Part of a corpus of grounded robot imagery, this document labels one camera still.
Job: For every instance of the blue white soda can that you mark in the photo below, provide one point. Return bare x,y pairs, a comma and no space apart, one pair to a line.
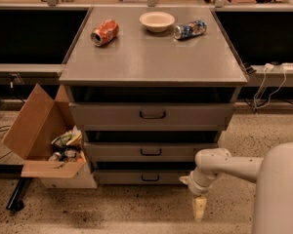
190,29

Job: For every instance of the trash in cardboard box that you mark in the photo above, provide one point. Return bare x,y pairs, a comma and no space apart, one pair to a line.
67,147

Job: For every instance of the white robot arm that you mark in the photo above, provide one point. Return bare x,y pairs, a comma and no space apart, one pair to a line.
272,174

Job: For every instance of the open cardboard box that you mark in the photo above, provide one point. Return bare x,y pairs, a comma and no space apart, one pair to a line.
40,121

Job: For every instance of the white power strip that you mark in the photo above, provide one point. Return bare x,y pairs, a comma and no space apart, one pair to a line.
287,66

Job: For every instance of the white paper bowl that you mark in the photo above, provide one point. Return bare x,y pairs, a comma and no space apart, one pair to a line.
156,22

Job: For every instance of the grey top drawer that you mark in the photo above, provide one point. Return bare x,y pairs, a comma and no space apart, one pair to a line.
152,116

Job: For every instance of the grey workbench shelf rail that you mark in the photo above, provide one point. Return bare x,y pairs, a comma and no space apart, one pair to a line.
30,74

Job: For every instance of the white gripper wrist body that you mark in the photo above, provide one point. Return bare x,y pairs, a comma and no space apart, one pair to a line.
195,185

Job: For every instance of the grey middle drawer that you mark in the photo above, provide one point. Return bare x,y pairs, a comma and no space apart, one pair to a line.
144,152

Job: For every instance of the grey bottom drawer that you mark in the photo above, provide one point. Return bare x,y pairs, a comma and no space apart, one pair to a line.
139,177

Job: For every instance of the grey drawer cabinet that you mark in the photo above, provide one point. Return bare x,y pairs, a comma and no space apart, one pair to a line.
140,67

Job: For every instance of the grey drawer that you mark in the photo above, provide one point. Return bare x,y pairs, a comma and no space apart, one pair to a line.
152,116
139,177
144,152

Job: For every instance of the crushed orange soda can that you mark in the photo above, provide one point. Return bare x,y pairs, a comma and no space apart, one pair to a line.
105,32

